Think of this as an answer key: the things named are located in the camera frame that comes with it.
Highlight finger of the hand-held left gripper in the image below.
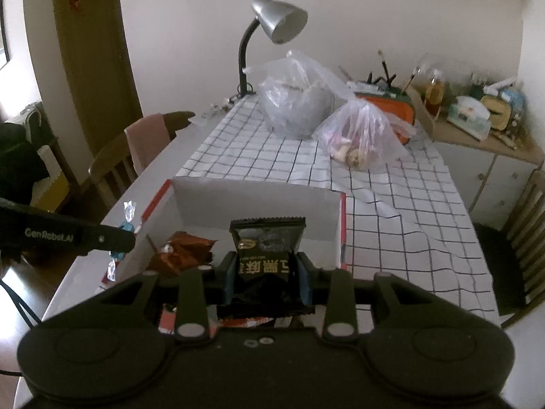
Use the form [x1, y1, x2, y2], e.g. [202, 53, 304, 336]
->
[91, 222, 137, 255]

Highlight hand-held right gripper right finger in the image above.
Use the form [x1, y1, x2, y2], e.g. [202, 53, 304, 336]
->
[295, 252, 431, 344]

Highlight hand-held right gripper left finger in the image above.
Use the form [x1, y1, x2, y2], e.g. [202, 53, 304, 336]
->
[100, 251, 238, 342]

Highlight blue candy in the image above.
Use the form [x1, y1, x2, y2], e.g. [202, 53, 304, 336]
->
[107, 200, 142, 283]

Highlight black snack packet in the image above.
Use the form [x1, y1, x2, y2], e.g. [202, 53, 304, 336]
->
[216, 216, 316, 319]

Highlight brown snack packet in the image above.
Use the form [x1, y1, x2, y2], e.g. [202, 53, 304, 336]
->
[147, 230, 219, 278]

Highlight white cardboard box red edge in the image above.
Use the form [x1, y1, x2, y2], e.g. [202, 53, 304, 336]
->
[96, 176, 348, 335]

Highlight small clear bag of snacks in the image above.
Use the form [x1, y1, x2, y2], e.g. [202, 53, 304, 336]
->
[312, 97, 417, 174]

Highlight yellow box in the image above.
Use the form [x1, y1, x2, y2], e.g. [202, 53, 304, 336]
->
[31, 174, 72, 214]

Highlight wooden chair with curved back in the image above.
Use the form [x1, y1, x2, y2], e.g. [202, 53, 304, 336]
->
[89, 111, 197, 200]

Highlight black clothing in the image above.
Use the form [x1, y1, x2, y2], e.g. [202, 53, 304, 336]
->
[0, 123, 50, 214]

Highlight dark chair with clutter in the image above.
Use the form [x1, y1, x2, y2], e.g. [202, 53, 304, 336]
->
[19, 101, 82, 210]

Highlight checkered tablecloth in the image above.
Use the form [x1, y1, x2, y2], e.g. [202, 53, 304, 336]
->
[176, 94, 500, 321]

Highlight pile of small packets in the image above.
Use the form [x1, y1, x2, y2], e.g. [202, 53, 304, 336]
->
[189, 101, 233, 127]

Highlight brown wooden door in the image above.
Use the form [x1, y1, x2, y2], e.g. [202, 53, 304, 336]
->
[51, 0, 144, 159]

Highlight large clear plastic bag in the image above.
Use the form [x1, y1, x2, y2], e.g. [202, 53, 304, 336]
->
[242, 50, 357, 140]

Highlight orange case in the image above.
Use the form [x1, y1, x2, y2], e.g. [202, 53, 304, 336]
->
[353, 93, 417, 138]

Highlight wooden desk organizer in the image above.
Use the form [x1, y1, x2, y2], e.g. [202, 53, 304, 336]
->
[404, 89, 444, 142]

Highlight white sideboard cabinet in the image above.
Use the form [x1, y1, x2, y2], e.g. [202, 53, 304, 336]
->
[429, 118, 545, 231]

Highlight wooden slatted chair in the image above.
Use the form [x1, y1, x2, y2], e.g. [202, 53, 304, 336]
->
[472, 169, 545, 330]

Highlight black branch-shaped stand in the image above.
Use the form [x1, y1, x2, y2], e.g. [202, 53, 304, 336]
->
[365, 50, 400, 91]

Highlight amber liquid bottle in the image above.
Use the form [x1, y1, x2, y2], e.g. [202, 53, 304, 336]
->
[426, 74, 446, 117]

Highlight green white tissue box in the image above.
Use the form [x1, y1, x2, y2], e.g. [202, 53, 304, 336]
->
[446, 95, 491, 140]

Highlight yellow tissue holder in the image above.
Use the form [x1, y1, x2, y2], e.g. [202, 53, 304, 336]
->
[480, 95, 512, 131]

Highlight silver desk lamp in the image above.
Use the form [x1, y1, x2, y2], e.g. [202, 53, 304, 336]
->
[237, 0, 308, 100]

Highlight blue printed packet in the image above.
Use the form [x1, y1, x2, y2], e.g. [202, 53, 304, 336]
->
[502, 87, 525, 137]

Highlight black cable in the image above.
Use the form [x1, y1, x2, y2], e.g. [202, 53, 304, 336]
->
[0, 278, 42, 330]

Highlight framed wall picture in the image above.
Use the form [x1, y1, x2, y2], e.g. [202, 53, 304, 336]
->
[0, 0, 10, 71]

